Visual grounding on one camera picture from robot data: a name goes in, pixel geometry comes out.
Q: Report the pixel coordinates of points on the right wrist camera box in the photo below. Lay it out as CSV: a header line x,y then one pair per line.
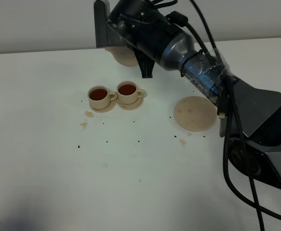
x,y
105,34

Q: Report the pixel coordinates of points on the beige teacup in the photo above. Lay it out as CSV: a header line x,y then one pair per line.
x,y
128,92
101,97

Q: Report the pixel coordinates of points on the right beige cup saucer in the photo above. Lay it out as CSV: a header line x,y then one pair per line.
x,y
132,106

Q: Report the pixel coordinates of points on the large beige teapot saucer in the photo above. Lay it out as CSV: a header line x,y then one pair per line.
x,y
195,113

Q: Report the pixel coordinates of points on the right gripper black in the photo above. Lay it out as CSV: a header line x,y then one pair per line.
x,y
154,38

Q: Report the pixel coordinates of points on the beige ceramic teapot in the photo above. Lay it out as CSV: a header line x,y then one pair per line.
x,y
123,55

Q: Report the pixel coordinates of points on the right beige teacup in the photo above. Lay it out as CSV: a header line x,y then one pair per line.
x,y
128,92

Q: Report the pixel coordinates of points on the beige cup saucer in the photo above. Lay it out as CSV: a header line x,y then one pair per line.
x,y
104,109
132,106

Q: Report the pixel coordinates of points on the left beige teacup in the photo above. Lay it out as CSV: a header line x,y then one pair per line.
x,y
101,97

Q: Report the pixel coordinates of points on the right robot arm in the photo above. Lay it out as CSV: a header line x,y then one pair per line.
x,y
252,116

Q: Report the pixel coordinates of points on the left beige cup saucer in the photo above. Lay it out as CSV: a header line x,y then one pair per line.
x,y
104,109

